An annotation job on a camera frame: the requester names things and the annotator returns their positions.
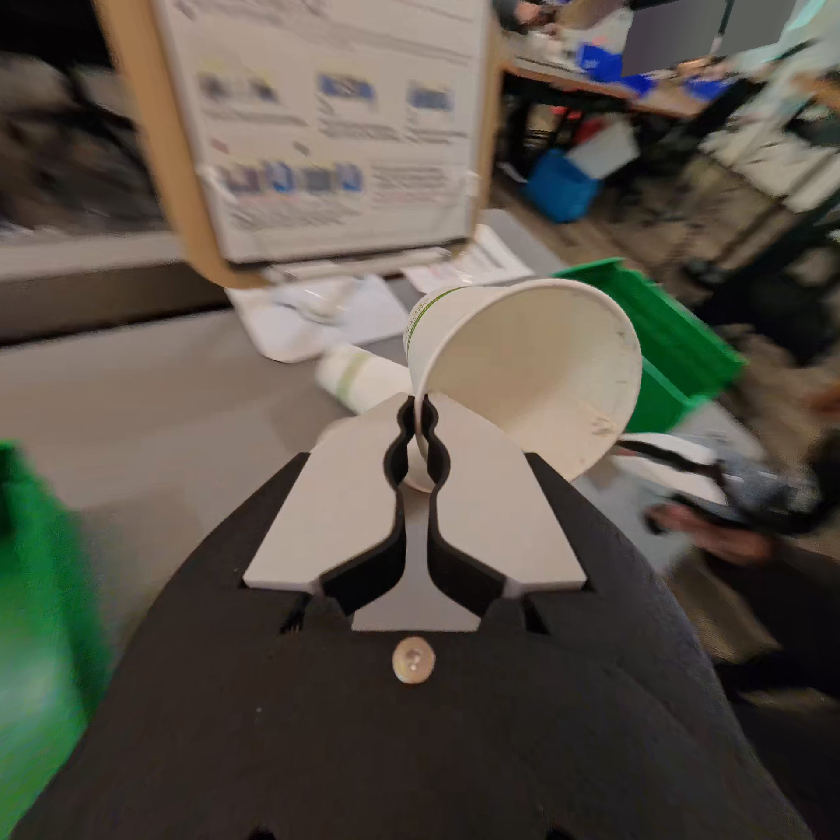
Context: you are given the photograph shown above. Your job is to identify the white paper cup green band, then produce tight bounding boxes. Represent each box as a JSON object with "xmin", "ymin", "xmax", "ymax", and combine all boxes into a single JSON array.
[
  {"xmin": 403, "ymin": 278, "xmax": 644, "ymax": 493},
  {"xmin": 314, "ymin": 343, "xmax": 416, "ymax": 416}
]

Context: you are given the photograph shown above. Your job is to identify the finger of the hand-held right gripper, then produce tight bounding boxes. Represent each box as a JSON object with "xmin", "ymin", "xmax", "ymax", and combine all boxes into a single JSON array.
[
  {"xmin": 617, "ymin": 432, "xmax": 720, "ymax": 463},
  {"xmin": 626, "ymin": 454, "xmax": 731, "ymax": 506}
]

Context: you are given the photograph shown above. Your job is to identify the wooden document stand white base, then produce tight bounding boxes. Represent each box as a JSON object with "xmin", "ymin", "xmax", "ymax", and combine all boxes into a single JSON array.
[{"xmin": 92, "ymin": 0, "xmax": 506, "ymax": 365}]

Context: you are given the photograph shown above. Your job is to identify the grey desk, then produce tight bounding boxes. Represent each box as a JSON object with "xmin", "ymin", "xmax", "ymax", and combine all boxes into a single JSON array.
[{"xmin": 0, "ymin": 209, "xmax": 769, "ymax": 664}]

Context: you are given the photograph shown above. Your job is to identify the dark desk cable flap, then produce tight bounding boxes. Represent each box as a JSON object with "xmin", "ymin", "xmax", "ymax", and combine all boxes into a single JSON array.
[{"xmin": 0, "ymin": 262, "xmax": 231, "ymax": 345}]

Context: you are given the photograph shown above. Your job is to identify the wooden table black legs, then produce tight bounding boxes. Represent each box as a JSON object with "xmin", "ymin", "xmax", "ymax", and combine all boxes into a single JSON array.
[{"xmin": 502, "ymin": 49, "xmax": 716, "ymax": 172}]

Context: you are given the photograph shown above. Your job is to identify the laminated paper sheet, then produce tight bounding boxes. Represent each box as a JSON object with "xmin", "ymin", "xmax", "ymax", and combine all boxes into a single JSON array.
[{"xmin": 402, "ymin": 223, "xmax": 536, "ymax": 295}]

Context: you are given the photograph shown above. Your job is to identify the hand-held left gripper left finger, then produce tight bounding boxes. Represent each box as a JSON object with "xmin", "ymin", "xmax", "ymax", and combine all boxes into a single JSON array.
[{"xmin": 243, "ymin": 394, "xmax": 417, "ymax": 616}]

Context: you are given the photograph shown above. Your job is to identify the large blue plastic bin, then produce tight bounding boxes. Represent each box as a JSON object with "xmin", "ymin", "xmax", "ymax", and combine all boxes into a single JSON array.
[{"xmin": 525, "ymin": 150, "xmax": 602, "ymax": 224}]

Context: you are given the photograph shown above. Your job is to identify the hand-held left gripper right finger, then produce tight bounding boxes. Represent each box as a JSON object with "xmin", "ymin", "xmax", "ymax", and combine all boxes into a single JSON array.
[{"xmin": 422, "ymin": 392, "xmax": 588, "ymax": 619}]

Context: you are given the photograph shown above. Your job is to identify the green plastic bin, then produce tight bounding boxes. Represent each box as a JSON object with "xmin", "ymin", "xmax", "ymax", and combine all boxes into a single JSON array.
[
  {"xmin": 0, "ymin": 438, "xmax": 116, "ymax": 840},
  {"xmin": 550, "ymin": 257, "xmax": 748, "ymax": 454}
]

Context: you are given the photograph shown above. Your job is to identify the person's right forearm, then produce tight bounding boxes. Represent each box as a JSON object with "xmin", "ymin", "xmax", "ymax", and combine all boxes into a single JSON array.
[{"xmin": 755, "ymin": 535, "xmax": 840, "ymax": 697}]

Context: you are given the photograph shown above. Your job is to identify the printed instruction sheet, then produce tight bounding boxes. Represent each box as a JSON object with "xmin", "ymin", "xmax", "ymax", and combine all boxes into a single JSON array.
[{"xmin": 151, "ymin": 0, "xmax": 493, "ymax": 263}]

